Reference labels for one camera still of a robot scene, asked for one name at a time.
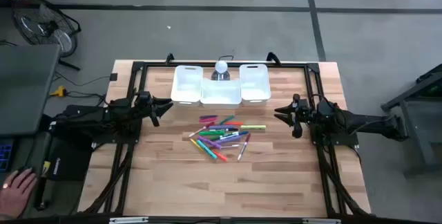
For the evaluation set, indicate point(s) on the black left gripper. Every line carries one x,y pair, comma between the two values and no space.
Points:
146,108

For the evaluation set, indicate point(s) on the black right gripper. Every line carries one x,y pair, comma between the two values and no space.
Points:
304,111

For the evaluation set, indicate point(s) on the yellow-green highlighter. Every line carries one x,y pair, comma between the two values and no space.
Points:
253,127

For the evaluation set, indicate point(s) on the magenta capped thin marker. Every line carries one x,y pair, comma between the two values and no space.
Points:
198,131

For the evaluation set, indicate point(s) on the blue thin marker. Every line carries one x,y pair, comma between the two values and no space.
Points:
243,133

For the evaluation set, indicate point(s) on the dark purple stubby highlighter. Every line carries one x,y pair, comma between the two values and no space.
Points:
209,117

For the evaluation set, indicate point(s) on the red-orange stubby highlighter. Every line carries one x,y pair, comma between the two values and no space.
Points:
236,123

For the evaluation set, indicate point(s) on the yellow stubby highlighter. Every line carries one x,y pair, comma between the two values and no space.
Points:
195,144

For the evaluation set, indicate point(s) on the black capped thin marker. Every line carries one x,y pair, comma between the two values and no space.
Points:
233,129

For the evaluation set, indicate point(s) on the green highlighter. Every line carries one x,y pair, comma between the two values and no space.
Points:
210,133

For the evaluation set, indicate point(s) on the teal slim marker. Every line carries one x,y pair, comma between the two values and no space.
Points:
227,120

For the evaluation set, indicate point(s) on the green thin marker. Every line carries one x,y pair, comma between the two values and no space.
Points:
228,135

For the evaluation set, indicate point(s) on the teal highlighter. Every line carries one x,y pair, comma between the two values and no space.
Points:
207,149

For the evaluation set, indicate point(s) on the brown thin marker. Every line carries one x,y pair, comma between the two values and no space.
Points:
230,146

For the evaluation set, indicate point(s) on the orange stubby highlighter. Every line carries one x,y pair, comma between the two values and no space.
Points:
221,156

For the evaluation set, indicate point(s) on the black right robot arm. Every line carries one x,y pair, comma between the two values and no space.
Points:
366,122

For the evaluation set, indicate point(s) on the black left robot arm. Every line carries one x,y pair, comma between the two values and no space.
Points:
89,120

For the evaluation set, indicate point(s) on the white plastic bin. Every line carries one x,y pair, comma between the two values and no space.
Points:
221,94
186,85
255,85

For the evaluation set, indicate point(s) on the small black box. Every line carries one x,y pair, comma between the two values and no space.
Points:
113,77

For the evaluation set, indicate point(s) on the chrome lamp base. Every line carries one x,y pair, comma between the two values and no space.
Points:
221,76

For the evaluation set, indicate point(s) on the white light bulb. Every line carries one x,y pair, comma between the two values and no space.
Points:
221,66

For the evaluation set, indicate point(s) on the yellow plug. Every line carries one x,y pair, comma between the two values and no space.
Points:
60,91

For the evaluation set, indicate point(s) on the black printed bag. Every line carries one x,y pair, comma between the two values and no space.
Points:
72,161

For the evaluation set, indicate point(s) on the yellow label tag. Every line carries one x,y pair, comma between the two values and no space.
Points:
46,168

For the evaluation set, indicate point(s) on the grey metal cart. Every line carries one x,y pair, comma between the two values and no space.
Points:
417,130

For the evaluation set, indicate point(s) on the grey side table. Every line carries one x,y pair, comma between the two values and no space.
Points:
34,148

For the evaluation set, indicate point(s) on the black floor fan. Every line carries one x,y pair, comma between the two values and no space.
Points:
52,27

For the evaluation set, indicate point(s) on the grey desk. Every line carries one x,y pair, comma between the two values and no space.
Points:
27,85

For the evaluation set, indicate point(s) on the backlit keyboard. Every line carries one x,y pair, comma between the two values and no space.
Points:
5,155

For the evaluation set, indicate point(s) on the person's hand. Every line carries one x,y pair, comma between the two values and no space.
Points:
15,196

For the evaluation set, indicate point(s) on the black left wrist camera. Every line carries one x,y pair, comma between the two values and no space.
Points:
145,96

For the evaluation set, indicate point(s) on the black aluminium table frame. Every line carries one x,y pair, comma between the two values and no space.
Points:
159,64

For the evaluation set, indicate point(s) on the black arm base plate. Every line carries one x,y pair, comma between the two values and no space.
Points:
340,140
114,138

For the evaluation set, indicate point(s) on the silver bracket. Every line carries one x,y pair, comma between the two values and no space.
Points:
127,220
321,221

